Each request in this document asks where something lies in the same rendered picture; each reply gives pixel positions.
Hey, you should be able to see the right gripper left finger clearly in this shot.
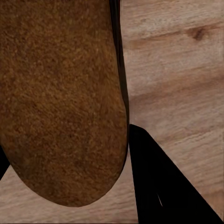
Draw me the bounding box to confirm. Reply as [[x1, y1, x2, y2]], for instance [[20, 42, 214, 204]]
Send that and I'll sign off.
[[0, 146, 10, 180]]

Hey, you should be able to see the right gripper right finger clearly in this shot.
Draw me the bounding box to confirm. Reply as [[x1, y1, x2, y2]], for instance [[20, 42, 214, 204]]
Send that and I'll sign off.
[[129, 124, 224, 224]]

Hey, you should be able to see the sandal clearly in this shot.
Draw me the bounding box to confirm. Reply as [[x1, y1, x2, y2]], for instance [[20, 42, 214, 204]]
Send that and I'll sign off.
[[0, 0, 130, 207]]

